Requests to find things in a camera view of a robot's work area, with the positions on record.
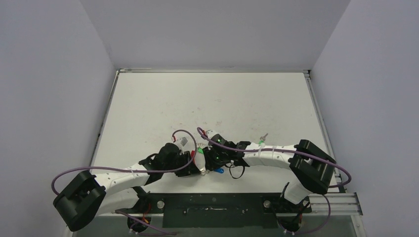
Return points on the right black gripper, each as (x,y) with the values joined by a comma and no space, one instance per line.
(211,160)

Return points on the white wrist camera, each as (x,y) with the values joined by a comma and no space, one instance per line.
(181,142)
(210,133)

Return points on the green capped key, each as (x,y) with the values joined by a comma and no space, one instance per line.
(262,139)

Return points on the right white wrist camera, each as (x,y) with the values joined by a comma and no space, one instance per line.
(210,133)

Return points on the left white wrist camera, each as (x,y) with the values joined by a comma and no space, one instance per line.
(181,142)

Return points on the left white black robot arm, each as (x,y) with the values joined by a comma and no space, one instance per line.
(89,195)

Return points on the blue key tag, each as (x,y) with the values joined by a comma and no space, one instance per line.
(219,170)

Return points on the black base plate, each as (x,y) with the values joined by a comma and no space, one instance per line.
(215,219)

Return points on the large keyring with red sleeve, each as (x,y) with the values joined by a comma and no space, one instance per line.
(200,160)

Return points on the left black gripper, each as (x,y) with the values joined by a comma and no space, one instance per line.
(190,171)

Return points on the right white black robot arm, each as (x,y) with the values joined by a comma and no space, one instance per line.
(313,169)

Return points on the aluminium frame rail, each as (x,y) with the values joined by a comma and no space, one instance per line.
(337,204)

